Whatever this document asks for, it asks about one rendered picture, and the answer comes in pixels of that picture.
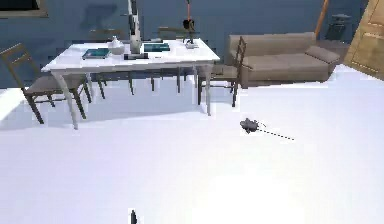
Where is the white round vase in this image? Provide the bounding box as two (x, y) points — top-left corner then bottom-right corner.
(107, 35), (126, 56)

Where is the orange floor lamp pole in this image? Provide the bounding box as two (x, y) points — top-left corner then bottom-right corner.
(313, 0), (331, 39)

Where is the black remote control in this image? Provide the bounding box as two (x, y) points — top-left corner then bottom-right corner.
(123, 52), (150, 61)

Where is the light wooden room door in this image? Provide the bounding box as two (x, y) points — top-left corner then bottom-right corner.
(343, 0), (384, 82)

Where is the brown wooden chair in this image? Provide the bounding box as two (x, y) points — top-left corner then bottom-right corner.
(0, 42), (93, 125)
(89, 27), (136, 101)
(197, 35), (250, 108)

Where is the white dining table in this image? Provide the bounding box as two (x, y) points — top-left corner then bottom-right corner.
(40, 37), (222, 131)

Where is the beige sofa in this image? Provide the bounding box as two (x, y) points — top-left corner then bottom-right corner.
(227, 31), (342, 90)

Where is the dark grey bin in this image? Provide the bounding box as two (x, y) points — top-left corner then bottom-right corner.
(324, 13), (353, 43)

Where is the window with beige frame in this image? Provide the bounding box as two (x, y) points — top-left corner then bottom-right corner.
(0, 0), (49, 19)

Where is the teal book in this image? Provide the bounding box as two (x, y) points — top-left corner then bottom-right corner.
(81, 47), (112, 61)
(143, 42), (172, 54)

